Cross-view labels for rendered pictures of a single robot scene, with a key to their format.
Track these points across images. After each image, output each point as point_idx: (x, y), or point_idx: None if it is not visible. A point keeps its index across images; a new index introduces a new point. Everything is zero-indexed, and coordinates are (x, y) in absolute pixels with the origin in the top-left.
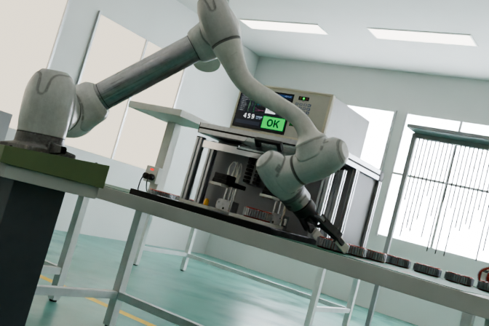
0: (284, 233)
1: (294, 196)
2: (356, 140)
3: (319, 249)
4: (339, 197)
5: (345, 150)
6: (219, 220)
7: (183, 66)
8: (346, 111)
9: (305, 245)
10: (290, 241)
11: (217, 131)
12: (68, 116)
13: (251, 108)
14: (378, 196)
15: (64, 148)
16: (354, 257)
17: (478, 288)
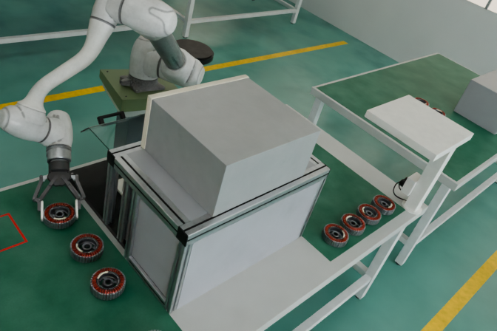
0: (76, 187)
1: None
2: (202, 176)
3: (9, 185)
4: (123, 205)
5: (0, 117)
6: (99, 159)
7: (150, 41)
8: (174, 126)
9: (24, 182)
10: (35, 178)
11: None
12: (136, 64)
13: None
14: (180, 259)
15: (124, 82)
16: (7, 210)
17: None
